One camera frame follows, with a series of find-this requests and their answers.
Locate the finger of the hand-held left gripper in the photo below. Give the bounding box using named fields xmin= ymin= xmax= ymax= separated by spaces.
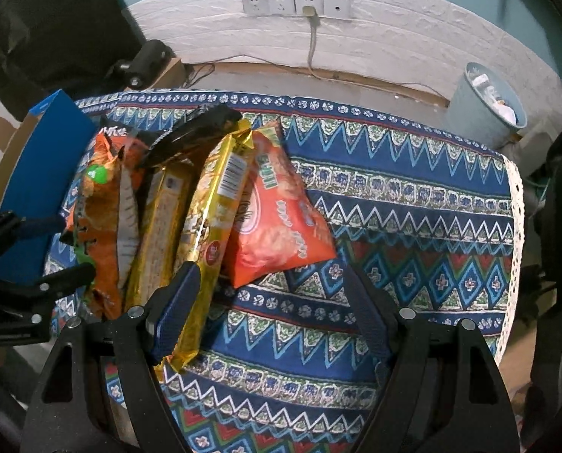
xmin=0 ymin=263 xmax=96 ymax=302
xmin=0 ymin=212 xmax=68 ymax=247

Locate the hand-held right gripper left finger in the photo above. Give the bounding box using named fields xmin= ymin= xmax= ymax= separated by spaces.
xmin=24 ymin=260 xmax=203 ymax=453

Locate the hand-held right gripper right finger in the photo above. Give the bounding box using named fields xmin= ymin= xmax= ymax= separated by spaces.
xmin=344 ymin=268 xmax=521 ymax=453

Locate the orange snack bag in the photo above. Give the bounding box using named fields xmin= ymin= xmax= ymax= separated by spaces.
xmin=59 ymin=116 xmax=157 ymax=319

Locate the blue cardboard box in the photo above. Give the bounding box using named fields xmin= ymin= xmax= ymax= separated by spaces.
xmin=0 ymin=89 xmax=98 ymax=288

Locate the golden text-label snack packet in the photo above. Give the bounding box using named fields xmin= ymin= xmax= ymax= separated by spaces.
xmin=123 ymin=160 xmax=201 ymax=314

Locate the yellow barcode snack packet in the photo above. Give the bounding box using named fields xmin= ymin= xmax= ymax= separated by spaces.
xmin=154 ymin=120 xmax=258 ymax=373

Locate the black snack packet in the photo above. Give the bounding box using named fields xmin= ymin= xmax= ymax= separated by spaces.
xmin=142 ymin=104 xmax=243 ymax=168

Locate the blue patterned tablecloth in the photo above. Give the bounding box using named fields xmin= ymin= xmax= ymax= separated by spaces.
xmin=45 ymin=89 xmax=527 ymax=453

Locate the red snack bag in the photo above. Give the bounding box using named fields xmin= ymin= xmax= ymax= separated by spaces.
xmin=220 ymin=120 xmax=338 ymax=288

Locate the small brown cardboard box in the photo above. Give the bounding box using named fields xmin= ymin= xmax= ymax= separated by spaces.
xmin=146 ymin=57 xmax=190 ymax=90

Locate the dark panel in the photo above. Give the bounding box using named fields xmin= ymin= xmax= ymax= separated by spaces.
xmin=0 ymin=0 xmax=147 ymax=119

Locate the light blue waste bin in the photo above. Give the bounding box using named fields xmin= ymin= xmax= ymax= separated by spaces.
xmin=447 ymin=61 xmax=529 ymax=149

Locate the black camera device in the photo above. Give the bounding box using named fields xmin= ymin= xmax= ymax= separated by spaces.
xmin=106 ymin=40 xmax=174 ymax=90

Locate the thin black cable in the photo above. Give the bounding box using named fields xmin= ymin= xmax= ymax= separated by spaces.
xmin=186 ymin=62 xmax=216 ymax=88

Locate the grey power cable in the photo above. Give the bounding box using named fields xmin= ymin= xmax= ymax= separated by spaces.
xmin=304 ymin=6 xmax=322 ymax=79

